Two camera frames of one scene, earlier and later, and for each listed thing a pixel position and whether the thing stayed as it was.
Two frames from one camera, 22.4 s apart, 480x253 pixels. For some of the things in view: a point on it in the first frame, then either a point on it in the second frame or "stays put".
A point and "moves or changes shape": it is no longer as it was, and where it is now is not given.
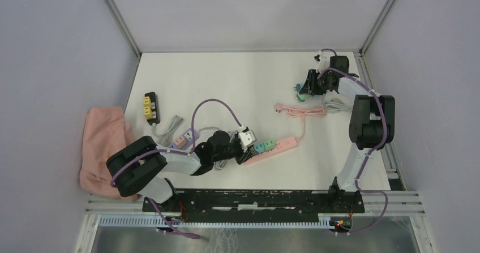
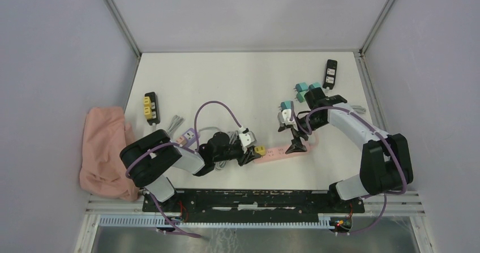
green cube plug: x=301 y=97 stays put
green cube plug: x=269 y=145 to x=286 y=104
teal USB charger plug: x=299 y=86 stays put
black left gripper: x=248 y=154 stays put
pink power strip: x=280 y=146 moves or changes shape
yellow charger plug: x=146 y=101 stays put
